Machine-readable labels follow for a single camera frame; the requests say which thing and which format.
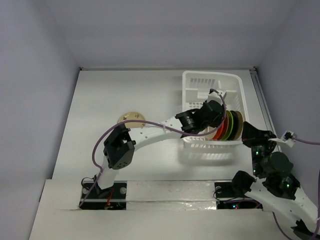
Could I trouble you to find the cream floral plate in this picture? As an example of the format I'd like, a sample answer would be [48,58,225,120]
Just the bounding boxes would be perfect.
[234,111,244,140]

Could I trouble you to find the orange plate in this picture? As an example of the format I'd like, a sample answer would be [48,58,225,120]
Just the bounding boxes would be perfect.
[212,123,224,141]

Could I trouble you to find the green plate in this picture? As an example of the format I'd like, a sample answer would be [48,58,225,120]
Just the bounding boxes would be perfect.
[224,110,235,140]

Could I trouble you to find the brown yellow patterned plate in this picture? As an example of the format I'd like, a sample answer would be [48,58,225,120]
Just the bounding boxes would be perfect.
[219,110,230,140]

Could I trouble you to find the white plastic dish rack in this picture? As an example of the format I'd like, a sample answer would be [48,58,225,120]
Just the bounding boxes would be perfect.
[182,70,249,148]

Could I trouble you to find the beige plate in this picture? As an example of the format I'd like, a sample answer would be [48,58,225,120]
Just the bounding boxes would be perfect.
[117,111,146,129]

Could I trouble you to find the black plate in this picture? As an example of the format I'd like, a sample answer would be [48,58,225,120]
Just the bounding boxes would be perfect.
[228,110,240,141]

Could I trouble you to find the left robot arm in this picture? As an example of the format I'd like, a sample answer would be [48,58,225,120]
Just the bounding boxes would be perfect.
[93,100,227,199]

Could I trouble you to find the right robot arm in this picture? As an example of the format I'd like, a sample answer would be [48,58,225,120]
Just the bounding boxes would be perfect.
[230,121,320,240]

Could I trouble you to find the foil covered front panel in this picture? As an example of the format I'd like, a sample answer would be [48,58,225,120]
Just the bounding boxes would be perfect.
[125,180,217,211]

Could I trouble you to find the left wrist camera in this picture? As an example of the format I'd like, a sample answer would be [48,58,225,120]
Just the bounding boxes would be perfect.
[207,88,227,102]

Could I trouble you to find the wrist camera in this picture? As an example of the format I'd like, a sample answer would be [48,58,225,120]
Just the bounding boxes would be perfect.
[268,131,297,148]
[207,88,227,102]

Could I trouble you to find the aluminium rail right side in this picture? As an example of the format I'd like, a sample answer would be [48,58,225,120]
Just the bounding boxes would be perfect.
[249,70,270,121]

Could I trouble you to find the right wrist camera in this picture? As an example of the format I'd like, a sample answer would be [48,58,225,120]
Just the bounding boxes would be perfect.
[268,131,297,148]

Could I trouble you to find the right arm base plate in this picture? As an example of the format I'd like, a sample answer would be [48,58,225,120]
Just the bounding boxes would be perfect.
[213,181,263,210]

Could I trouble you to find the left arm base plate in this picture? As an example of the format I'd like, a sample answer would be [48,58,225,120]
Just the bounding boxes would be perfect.
[79,180,127,210]

